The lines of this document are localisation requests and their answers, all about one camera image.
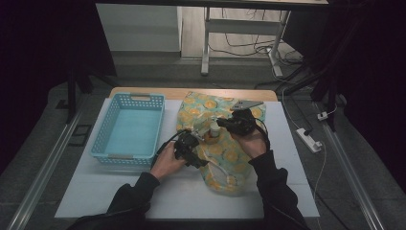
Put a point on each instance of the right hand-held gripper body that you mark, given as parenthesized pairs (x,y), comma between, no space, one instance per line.
(244,123)

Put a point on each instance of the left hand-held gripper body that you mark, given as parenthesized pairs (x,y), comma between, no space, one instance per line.
(185,145)

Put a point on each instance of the orange-print green cloth bag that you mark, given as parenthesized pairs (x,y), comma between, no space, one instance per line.
(230,159)

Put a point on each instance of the blue plastic basket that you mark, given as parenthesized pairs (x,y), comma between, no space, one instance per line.
(130,134)

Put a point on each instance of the person's right hand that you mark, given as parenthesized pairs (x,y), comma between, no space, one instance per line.
(252,143)

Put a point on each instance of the person's left hand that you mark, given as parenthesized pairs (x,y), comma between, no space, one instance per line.
(166,163)

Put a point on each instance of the white table mat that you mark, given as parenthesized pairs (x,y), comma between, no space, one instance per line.
(178,201)

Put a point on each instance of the white power strip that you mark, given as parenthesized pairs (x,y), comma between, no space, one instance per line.
(308,140)

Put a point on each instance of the white plug adapter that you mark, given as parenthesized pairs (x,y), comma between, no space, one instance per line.
(322,116)

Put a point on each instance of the black metal stand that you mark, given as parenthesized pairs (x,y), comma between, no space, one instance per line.
(72,96)
(332,96)

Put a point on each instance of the white-legged desk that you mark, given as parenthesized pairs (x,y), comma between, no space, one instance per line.
(242,26)

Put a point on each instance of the metal floor rail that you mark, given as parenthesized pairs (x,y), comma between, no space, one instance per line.
(351,172)
(44,172)

